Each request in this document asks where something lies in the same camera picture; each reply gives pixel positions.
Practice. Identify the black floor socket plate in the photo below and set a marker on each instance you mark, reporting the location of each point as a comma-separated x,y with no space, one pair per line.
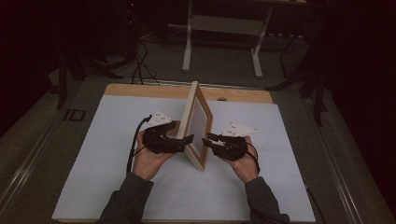
74,115

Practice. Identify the wooden picture frame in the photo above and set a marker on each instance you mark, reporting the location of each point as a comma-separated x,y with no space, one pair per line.
199,124

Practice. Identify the black metal stand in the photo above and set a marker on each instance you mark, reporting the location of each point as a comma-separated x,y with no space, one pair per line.
317,93
63,77

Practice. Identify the person's right hand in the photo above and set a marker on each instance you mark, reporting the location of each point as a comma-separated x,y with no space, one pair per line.
246,165

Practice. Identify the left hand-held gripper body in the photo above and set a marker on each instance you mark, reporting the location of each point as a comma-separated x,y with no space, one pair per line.
157,141

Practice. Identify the person's left hand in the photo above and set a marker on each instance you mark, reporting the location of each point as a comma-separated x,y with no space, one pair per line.
149,161

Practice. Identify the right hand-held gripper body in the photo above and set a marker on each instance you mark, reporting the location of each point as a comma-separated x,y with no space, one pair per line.
233,149

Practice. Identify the metal floor rail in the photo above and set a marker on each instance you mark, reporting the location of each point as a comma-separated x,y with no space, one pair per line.
25,174
168,83
339,174

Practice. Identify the white metal table frame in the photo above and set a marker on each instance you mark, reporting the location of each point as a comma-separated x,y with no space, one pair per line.
224,25

